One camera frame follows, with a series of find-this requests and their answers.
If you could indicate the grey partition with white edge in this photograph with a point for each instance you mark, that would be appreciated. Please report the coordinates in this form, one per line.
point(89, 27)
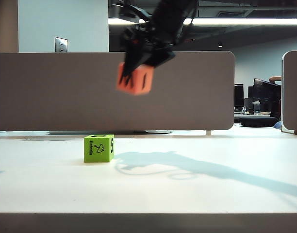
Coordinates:
point(292, 92)

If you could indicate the green foam umbrella block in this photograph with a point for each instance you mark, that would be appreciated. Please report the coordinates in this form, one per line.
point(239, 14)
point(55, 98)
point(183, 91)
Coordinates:
point(96, 155)

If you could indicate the black round cushion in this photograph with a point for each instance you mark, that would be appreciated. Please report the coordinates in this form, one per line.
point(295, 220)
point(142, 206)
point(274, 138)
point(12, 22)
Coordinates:
point(257, 122)

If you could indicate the blue cloth item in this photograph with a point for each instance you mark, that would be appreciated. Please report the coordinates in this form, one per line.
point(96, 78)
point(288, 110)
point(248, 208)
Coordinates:
point(277, 125)

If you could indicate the metal wall switch plate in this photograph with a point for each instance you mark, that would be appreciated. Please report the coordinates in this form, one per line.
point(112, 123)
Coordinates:
point(61, 45)

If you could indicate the grey oval monitor base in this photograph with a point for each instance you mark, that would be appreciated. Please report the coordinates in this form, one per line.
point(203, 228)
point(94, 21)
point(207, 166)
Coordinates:
point(157, 132)

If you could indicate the background person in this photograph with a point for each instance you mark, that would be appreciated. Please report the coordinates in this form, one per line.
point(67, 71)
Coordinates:
point(275, 78)

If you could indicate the large tilted black monitor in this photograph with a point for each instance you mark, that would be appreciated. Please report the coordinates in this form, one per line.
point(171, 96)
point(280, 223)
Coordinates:
point(266, 93)

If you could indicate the clear water bottle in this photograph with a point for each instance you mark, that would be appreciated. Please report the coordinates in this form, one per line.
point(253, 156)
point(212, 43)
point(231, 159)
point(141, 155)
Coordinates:
point(256, 108)

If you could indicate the small black monitor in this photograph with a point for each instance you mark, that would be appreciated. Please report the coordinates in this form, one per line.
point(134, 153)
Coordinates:
point(238, 95)

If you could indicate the large grey desk partition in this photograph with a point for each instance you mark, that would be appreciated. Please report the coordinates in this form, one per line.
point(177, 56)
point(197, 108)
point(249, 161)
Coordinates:
point(54, 92)

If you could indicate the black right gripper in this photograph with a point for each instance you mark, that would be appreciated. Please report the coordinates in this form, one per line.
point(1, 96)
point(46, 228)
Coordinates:
point(155, 36)

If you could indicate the white partition support foot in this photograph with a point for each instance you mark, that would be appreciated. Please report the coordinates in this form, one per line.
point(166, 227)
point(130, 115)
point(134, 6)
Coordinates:
point(208, 132)

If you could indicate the orange foam letter block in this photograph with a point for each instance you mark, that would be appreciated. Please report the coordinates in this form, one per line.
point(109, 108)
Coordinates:
point(138, 85)

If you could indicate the long ceiling light strip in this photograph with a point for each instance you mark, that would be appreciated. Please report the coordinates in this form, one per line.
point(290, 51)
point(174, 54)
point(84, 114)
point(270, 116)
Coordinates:
point(248, 21)

